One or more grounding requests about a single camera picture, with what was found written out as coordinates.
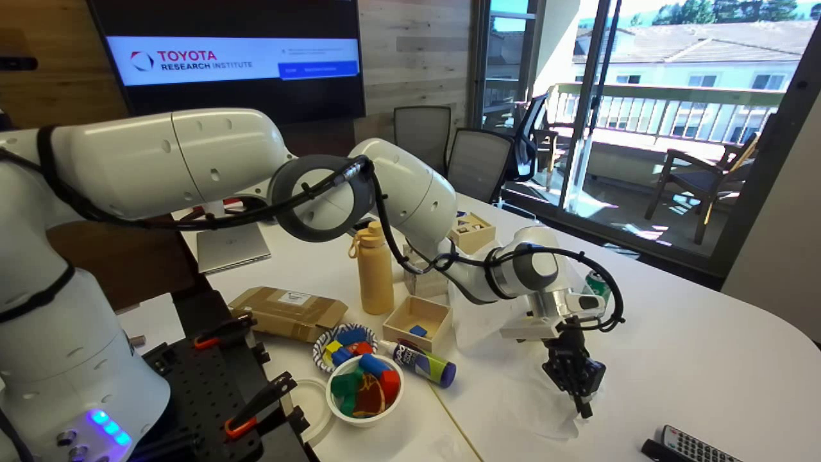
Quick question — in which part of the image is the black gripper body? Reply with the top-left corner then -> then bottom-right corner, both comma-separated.
542,320 -> 610,387

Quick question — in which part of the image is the white plastic board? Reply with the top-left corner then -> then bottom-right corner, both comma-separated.
449,291 -> 524,354

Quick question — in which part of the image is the black remote with grey keypad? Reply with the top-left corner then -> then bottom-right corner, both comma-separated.
640,422 -> 744,462

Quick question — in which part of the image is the blue green marker tube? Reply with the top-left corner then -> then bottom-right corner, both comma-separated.
377,337 -> 459,390

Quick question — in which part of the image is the wooden shape sorter box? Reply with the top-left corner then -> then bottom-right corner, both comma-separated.
449,211 -> 497,256

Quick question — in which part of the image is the small open wooden box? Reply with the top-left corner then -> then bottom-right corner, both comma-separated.
381,295 -> 455,354

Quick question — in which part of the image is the blue cylinder toy block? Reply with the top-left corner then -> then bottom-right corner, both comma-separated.
356,354 -> 394,379

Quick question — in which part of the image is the orange translucent toy block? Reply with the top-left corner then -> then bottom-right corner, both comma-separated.
356,379 -> 387,419

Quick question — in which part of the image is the dark wooden patio chair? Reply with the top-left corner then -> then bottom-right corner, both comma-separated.
645,112 -> 772,247

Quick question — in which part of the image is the tan plastic bottle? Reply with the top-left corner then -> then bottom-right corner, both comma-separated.
346,218 -> 399,318

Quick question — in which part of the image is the grey mesh office chair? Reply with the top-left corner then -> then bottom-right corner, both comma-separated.
391,102 -> 458,175
445,125 -> 515,206

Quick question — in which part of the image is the white bowl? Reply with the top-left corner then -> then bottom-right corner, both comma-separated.
324,351 -> 405,429

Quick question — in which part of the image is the green toy block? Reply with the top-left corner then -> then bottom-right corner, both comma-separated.
331,369 -> 368,413

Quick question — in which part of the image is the black office chair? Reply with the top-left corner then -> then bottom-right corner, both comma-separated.
508,87 -> 559,188

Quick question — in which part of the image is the balcony railing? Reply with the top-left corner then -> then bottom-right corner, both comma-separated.
547,80 -> 786,150

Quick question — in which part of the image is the flat brown cardboard box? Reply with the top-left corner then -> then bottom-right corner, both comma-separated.
228,286 -> 352,347

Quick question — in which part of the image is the black orange bar clamp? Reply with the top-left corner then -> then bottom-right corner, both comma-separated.
224,369 -> 301,441
190,311 -> 260,351

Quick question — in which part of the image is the white neighbouring building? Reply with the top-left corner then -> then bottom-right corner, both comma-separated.
569,16 -> 821,97

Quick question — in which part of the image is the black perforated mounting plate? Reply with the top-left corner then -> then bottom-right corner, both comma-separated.
138,286 -> 324,462

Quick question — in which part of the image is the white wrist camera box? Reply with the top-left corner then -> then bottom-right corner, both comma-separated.
497,307 -> 568,343

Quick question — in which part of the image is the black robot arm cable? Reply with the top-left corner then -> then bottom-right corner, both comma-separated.
0,125 -> 628,337

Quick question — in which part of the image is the white plastic ring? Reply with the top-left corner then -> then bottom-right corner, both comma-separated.
286,375 -> 338,444

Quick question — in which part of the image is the table cable hatch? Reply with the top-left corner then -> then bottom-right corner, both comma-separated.
195,223 -> 276,278

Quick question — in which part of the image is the wall television with Toyota logo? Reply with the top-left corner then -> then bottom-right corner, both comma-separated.
86,0 -> 369,130

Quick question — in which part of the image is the black stereo camera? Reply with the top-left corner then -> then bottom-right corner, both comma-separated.
0,55 -> 42,75

